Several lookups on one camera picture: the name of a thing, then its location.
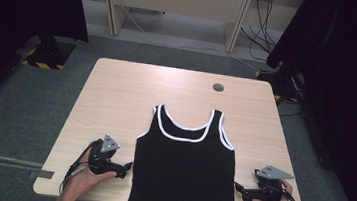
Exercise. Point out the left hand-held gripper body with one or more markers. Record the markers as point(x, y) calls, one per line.
point(104, 154)

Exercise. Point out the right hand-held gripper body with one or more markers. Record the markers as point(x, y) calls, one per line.
point(269, 187)

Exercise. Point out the black cloth mat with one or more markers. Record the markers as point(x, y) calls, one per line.
point(185, 175)

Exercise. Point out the person's left hand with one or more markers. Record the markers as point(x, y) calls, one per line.
point(86, 179)

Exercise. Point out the grey floor tape strip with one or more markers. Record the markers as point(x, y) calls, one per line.
point(40, 174)

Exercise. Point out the black stand base hazard tape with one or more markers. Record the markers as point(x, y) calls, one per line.
point(49, 53)
point(284, 83)

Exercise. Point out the black curtain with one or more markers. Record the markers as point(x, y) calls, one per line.
point(18, 13)
point(352, 82)

